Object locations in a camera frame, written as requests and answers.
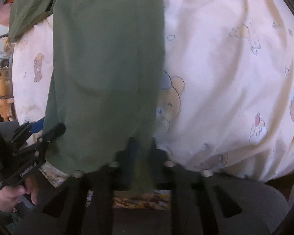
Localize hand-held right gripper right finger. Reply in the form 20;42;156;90
149;142;271;235

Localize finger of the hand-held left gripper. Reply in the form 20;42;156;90
11;117;45;144
39;124;66;144

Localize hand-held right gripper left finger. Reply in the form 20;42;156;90
13;138;138;235

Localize green pants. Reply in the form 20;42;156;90
8;0;166;194

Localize person's left hand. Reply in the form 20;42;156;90
0;178;39;212

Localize yellow printed cloth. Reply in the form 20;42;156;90
113;192;171;211

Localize bear print blanket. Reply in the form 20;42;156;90
12;0;294;184

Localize grey fabric seat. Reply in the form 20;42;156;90
13;175;291;235

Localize pink cloth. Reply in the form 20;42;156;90
0;1;11;26

